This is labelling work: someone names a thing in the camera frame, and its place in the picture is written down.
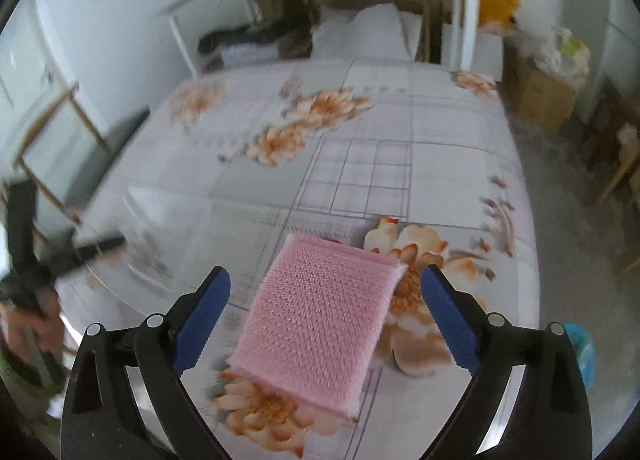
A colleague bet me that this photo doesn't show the floral plaid tablecloth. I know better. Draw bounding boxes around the floral plaid tablecloth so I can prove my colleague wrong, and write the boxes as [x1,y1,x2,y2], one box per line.
[55,57,542,460]

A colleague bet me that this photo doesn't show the white foam box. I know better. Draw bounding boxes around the white foam box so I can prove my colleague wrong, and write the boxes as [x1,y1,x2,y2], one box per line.
[442,22,505,83]

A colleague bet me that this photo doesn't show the light wooden chair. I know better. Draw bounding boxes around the light wooden chair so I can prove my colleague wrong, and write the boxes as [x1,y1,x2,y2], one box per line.
[595,140,640,281]

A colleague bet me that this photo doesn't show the blue plastic mesh basket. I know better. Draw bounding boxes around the blue plastic mesh basket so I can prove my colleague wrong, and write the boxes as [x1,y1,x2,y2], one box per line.
[565,322,596,393]

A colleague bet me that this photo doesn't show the white plastic bags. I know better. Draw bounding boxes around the white plastic bags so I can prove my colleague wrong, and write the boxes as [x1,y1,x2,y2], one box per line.
[530,25,591,86]

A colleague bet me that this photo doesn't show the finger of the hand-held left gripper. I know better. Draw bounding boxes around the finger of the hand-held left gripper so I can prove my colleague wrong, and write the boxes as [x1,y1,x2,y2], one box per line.
[5,179,40,286]
[37,235,128,281]

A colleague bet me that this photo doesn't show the light wooden rack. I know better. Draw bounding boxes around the light wooden rack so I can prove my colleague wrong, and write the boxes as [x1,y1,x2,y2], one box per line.
[12,82,113,226]

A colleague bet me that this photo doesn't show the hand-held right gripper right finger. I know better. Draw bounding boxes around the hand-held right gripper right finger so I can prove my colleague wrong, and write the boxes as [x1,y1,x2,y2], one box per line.
[420,264,592,460]

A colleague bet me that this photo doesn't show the person's left hand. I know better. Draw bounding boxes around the person's left hand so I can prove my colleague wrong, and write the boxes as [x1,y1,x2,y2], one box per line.
[2,290,65,361]

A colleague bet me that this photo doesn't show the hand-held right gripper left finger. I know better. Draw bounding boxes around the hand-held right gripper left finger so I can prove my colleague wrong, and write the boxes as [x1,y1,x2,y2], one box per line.
[60,266,232,460]

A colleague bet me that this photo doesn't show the yellow plastic bag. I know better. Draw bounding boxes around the yellow plastic bag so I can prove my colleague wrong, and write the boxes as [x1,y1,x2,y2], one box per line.
[479,0,521,33]

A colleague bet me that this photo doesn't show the small brown cardboard box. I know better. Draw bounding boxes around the small brown cardboard box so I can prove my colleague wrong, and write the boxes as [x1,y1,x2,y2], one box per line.
[252,0,301,23]

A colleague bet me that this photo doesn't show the dark wooden stool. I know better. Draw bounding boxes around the dark wooden stool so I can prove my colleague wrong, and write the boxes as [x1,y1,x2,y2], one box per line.
[587,75,640,176]

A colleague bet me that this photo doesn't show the pink scouring pad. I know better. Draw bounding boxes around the pink scouring pad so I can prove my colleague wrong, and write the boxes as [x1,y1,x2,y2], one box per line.
[227,232,408,417]

